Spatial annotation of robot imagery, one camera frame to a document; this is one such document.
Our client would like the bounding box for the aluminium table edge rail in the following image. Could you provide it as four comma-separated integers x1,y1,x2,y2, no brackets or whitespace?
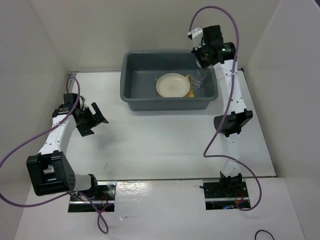
66,71,78,93

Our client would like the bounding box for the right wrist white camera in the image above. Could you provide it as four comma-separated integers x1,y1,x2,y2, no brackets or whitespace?
187,27,203,50

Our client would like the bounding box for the clear plastic cup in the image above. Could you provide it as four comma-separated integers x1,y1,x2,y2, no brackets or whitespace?
190,69,206,89

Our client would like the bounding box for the white bowl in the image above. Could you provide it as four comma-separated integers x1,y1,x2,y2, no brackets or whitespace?
155,72,191,99

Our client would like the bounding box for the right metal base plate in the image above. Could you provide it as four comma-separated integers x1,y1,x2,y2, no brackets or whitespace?
199,179,251,210

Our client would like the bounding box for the yellow bamboo mat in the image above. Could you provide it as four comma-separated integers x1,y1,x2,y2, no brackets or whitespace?
154,73,196,99

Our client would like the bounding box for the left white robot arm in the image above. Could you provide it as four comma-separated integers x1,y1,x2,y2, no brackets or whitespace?
26,93,108,200

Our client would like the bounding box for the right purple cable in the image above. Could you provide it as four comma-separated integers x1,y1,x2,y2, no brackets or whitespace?
188,6,263,212

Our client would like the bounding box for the wrist white camera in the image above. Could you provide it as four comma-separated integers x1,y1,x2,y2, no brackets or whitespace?
79,95,87,109
187,27,203,50

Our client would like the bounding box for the grey plastic bin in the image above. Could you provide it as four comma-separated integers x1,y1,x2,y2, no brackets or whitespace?
120,50,218,111

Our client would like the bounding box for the black cable loop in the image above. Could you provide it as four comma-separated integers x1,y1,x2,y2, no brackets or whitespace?
255,229,275,240

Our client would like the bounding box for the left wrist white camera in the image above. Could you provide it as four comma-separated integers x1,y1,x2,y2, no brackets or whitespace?
79,95,87,109

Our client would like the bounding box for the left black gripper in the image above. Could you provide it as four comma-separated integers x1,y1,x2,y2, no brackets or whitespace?
77,102,108,137

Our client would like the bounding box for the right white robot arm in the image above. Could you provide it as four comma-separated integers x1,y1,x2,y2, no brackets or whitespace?
188,25,253,197

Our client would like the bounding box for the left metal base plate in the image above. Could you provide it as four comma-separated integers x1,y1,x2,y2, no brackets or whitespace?
68,181,117,213

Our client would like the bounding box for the metal base plate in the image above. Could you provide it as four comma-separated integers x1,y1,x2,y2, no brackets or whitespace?
68,181,117,213
199,179,251,210

